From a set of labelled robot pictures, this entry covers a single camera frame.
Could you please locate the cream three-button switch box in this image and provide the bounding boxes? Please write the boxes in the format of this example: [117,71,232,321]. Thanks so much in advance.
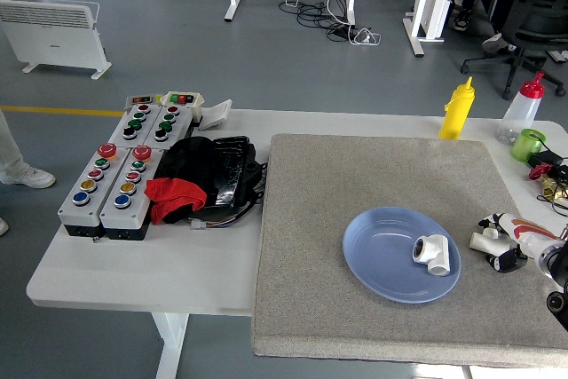
[159,91,206,121]

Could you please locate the yellow squeeze bottle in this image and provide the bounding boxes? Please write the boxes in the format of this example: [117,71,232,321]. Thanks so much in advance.
[438,76,477,141]

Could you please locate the white tee pipe fitting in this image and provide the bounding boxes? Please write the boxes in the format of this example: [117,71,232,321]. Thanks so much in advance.
[469,227,512,257]

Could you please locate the clear squeeze bottle red cap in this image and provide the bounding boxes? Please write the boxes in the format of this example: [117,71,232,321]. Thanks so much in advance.
[496,70,546,146]

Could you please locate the green translucent cup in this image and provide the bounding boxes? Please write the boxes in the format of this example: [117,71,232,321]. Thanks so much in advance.
[509,128,547,163]

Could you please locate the four-button control box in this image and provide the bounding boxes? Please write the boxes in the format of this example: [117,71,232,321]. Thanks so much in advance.
[143,105,194,151]
[107,103,163,150]

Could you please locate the grey-brown mat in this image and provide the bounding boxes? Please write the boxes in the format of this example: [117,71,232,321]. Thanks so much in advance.
[251,132,568,370]

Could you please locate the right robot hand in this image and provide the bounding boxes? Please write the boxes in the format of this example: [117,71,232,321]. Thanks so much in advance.
[477,212,561,273]

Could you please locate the black power adapter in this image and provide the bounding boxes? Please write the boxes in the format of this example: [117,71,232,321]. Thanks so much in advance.
[527,150,565,170]

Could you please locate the black office chair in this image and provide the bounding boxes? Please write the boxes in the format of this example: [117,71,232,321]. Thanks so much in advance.
[459,0,568,101]

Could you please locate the white desk frame with panel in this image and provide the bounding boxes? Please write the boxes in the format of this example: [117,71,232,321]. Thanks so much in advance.
[402,0,457,59]

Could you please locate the white panel heater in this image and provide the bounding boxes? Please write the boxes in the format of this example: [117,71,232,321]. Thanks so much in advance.
[0,0,113,82]

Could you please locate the white table leg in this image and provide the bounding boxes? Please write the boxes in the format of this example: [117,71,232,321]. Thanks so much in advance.
[150,312,191,379]

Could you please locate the white elbow pipe fitting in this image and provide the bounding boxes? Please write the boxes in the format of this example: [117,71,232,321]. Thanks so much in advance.
[411,233,452,278]

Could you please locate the five-button control box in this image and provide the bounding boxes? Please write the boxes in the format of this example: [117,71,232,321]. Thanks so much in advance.
[57,143,130,239]
[99,145,166,241]

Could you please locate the blue plate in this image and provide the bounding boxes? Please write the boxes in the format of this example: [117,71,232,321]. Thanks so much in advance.
[342,206,462,305]

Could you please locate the small grey switch box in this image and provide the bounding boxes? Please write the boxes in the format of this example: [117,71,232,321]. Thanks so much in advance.
[125,94,163,108]

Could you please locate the brass valve red handle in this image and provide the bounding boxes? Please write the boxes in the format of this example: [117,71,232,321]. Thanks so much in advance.
[527,162,568,201]

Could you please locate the white connector with wires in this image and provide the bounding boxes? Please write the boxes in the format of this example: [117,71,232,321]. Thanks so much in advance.
[187,206,264,232]

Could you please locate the red cloth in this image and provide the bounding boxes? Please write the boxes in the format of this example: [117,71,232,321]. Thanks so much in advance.
[144,177,209,225]

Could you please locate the thin black cable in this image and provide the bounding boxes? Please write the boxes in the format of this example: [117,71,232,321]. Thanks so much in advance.
[535,130,568,217]

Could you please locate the glossy black tray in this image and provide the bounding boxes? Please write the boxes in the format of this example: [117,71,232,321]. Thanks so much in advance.
[207,135,256,208]

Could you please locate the white wall switch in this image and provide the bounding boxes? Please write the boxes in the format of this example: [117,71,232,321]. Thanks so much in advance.
[197,99,234,132]

